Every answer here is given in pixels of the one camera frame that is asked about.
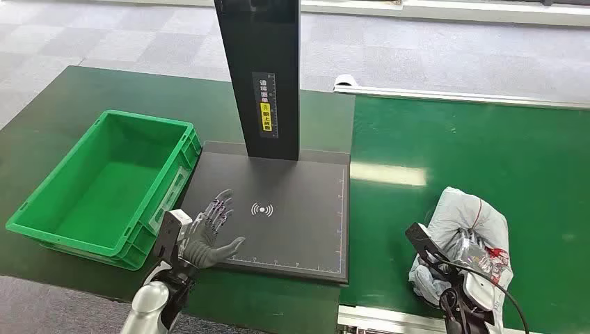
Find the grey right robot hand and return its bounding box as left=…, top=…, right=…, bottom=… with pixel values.
left=445, top=228, right=497, bottom=312

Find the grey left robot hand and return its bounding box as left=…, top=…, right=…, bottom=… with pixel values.
left=182, top=189, right=246, bottom=270

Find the grey plastic mailer package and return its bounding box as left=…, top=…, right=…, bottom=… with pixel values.
left=408, top=186, right=514, bottom=334

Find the black inbound scanner machine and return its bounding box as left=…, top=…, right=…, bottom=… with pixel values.
left=178, top=0, right=351, bottom=285

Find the green conveyor belt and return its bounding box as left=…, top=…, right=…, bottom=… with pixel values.
left=340, top=94, right=590, bottom=334

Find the green plastic crate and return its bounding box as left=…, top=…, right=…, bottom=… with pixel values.
left=5, top=109, right=202, bottom=271

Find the black and yellow label sticker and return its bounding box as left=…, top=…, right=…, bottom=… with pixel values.
left=251, top=71, right=279, bottom=139

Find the white floor ledge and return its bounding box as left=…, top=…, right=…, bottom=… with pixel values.
left=299, top=0, right=590, bottom=27

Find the black cable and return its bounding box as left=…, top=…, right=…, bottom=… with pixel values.
left=431, top=257, right=531, bottom=334

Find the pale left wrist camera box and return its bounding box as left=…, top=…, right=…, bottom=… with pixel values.
left=152, top=209, right=193, bottom=267

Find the aluminium conveyor side rail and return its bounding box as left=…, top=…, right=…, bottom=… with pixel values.
left=333, top=73, right=590, bottom=110
left=337, top=305, right=531, bottom=334

